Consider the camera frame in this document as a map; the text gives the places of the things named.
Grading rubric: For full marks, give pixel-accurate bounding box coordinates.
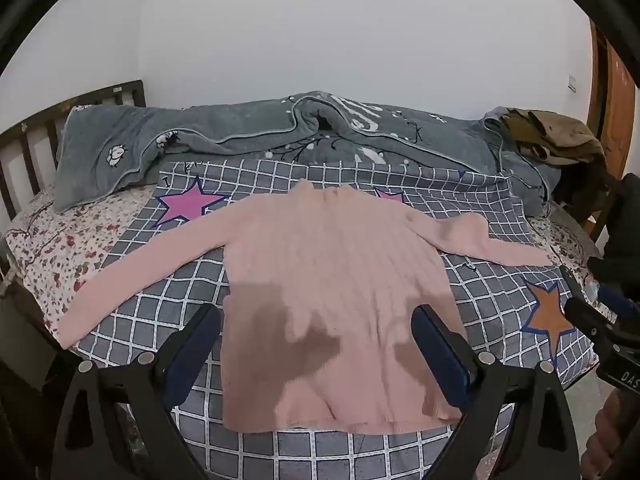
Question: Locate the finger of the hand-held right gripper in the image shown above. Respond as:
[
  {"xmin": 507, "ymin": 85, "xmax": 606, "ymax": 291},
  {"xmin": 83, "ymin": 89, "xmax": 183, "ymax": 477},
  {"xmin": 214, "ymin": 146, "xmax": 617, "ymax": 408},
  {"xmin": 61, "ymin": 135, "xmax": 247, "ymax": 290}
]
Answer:
[
  {"xmin": 558, "ymin": 264, "xmax": 640, "ymax": 317},
  {"xmin": 563, "ymin": 298, "xmax": 624, "ymax": 349}
]

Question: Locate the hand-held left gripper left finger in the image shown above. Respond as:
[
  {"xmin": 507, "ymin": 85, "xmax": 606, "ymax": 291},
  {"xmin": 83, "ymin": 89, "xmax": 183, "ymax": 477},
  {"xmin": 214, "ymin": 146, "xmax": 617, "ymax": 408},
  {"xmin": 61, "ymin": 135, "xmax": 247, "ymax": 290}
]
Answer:
[{"xmin": 52, "ymin": 304, "xmax": 221, "ymax": 480}]

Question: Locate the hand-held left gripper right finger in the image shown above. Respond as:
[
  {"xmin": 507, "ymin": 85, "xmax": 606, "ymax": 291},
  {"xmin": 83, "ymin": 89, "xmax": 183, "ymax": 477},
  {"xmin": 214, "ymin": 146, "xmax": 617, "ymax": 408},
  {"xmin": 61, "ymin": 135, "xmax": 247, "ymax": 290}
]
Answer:
[{"xmin": 410, "ymin": 304, "xmax": 597, "ymax": 480}]

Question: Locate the pink ribbed sweater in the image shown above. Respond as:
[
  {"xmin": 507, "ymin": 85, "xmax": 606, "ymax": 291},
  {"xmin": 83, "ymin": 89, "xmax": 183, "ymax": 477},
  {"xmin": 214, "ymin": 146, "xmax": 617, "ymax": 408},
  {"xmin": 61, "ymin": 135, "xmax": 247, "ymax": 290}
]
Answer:
[{"xmin": 59, "ymin": 179, "xmax": 557, "ymax": 435}]

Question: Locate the pile of brown clothes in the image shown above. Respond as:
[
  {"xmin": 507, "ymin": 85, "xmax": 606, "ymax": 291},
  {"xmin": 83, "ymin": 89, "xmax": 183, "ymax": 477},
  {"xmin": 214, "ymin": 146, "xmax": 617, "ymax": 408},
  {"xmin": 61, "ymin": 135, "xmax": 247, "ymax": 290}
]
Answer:
[{"xmin": 500, "ymin": 108, "xmax": 607, "ymax": 166}]

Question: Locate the black garment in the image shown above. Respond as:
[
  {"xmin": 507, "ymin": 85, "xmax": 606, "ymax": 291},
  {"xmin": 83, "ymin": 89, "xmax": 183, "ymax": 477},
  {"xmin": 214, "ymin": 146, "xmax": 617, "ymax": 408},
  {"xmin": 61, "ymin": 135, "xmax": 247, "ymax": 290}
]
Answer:
[{"xmin": 550, "ymin": 160, "xmax": 640, "ymax": 301}]

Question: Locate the grey checked blanket with stars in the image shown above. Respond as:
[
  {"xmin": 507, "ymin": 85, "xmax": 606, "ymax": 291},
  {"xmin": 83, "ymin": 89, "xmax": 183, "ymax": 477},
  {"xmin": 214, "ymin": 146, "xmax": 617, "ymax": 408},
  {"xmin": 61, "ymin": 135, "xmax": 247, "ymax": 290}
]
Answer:
[{"xmin": 70, "ymin": 159, "xmax": 601, "ymax": 480}]

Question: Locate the floral bed sheet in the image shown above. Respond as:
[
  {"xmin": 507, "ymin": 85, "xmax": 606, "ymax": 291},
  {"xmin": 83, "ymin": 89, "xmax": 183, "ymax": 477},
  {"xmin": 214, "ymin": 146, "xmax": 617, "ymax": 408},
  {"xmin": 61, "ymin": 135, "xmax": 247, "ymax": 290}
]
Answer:
[{"xmin": 0, "ymin": 105, "xmax": 608, "ymax": 356}]

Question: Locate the brown wooden door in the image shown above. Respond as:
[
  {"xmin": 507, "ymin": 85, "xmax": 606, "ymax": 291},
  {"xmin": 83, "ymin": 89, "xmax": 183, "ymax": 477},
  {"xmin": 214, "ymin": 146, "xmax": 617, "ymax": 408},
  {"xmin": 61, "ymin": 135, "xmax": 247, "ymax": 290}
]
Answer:
[{"xmin": 588, "ymin": 20, "xmax": 637, "ymax": 181}]

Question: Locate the grey quilt with white flowers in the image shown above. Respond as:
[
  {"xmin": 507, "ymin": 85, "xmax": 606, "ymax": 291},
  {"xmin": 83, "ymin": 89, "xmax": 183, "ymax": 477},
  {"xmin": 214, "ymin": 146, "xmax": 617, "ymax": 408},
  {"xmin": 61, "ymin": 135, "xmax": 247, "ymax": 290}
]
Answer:
[{"xmin": 52, "ymin": 91, "xmax": 563, "ymax": 217}]

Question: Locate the dark wooden headboard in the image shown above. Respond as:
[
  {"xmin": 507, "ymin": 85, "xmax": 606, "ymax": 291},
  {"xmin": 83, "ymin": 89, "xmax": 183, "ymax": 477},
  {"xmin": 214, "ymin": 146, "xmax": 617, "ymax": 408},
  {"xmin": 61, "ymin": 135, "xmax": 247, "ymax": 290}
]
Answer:
[{"xmin": 0, "ymin": 79, "xmax": 147, "ymax": 221}]

